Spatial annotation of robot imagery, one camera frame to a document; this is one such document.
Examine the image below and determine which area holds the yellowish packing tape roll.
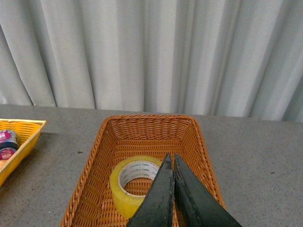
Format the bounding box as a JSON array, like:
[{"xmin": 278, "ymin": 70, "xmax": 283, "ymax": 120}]
[{"xmin": 110, "ymin": 156, "xmax": 161, "ymax": 219}]

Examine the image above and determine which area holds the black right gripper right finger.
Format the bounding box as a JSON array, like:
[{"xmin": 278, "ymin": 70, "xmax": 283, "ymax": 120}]
[{"xmin": 174, "ymin": 154, "xmax": 241, "ymax": 227}]

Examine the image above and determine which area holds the yellow woven basket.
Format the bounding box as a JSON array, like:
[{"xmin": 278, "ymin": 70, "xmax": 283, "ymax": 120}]
[{"xmin": 0, "ymin": 119, "xmax": 47, "ymax": 185}]

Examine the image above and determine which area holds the brown wicker basket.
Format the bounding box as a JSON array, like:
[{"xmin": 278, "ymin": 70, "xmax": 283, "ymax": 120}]
[{"xmin": 61, "ymin": 115, "xmax": 224, "ymax": 227}]

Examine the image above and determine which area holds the toy bread roll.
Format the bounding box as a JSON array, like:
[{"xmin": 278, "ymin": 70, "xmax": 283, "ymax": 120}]
[{"xmin": 0, "ymin": 160, "xmax": 6, "ymax": 168}]

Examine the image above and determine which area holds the small red-labelled jar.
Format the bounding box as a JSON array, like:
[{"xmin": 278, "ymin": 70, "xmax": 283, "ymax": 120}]
[{"xmin": 0, "ymin": 130, "xmax": 19, "ymax": 160}]

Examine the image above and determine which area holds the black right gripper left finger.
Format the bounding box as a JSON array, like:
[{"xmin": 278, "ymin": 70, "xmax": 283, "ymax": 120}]
[{"xmin": 126, "ymin": 153, "xmax": 175, "ymax": 227}]

